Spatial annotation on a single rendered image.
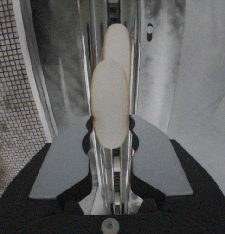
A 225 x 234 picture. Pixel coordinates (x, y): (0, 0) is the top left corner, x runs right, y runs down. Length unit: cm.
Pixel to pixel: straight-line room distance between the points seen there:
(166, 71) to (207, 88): 12
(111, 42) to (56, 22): 10
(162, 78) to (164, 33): 6
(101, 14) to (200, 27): 16
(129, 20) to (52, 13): 12
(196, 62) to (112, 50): 15
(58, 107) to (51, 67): 8
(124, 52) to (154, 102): 9
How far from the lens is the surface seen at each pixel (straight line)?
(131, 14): 20
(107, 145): 15
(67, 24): 24
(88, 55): 19
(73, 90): 25
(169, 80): 21
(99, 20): 20
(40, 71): 19
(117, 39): 19
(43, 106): 19
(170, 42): 20
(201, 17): 27
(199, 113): 31
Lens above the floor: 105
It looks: 61 degrees down
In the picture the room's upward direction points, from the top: 179 degrees clockwise
